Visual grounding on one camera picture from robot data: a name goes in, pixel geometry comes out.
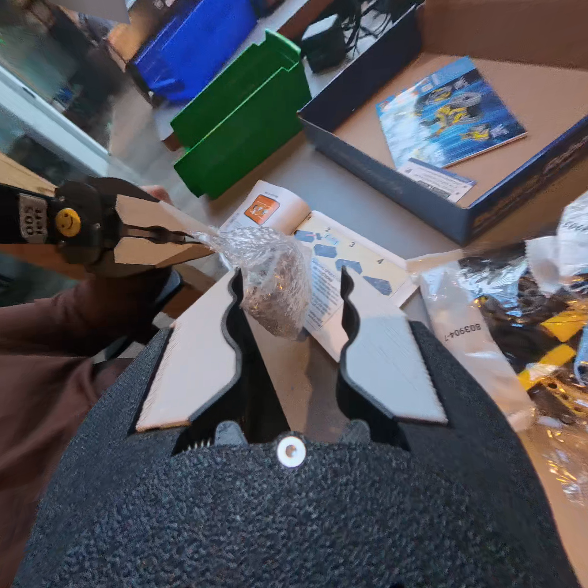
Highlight clear bag grey tracks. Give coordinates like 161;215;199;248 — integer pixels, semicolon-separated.
190;225;313;341

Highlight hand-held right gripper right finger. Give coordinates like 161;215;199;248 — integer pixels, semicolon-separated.
337;266;448;423

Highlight thin blue printed leaflet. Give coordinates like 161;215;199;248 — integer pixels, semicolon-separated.
376;56;528;171

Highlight clear bag dark wheels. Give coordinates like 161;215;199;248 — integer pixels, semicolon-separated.
406;250;538;432

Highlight black cable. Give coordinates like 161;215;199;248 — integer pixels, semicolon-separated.
340;0;414;52

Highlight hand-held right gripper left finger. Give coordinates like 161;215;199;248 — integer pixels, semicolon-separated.
135;268;244;432

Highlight black electronic device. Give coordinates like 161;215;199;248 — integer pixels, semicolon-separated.
301;14;348;74

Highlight person's left forearm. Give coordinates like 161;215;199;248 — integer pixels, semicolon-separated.
0;271;173;356

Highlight clear bag yellow leaflet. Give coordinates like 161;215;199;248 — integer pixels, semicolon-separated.
505;294;588;506

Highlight blue cardboard box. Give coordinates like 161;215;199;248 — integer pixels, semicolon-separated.
298;0;588;247

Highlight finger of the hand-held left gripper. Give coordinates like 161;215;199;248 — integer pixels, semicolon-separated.
112;236;215;270
115;194;217;240

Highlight blue plastic bin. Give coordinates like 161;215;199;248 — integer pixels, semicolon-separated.
131;0;258;104

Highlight blue-cover instruction booklet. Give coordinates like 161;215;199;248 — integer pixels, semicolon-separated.
220;180;420;364

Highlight grey desk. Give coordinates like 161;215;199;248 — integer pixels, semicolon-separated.
152;106;588;588

